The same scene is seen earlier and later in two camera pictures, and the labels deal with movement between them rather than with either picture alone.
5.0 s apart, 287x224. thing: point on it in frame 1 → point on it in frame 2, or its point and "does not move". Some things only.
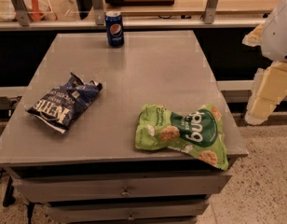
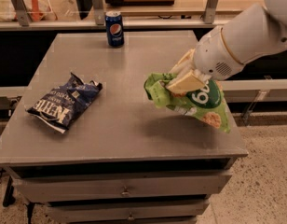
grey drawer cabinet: [94, 173] does not move
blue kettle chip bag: [60, 106] does not move
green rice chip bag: [198, 131] → [208, 102]
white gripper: [279, 35] → [213, 56]
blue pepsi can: [115, 28] does not move
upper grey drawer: [77, 186] does not move
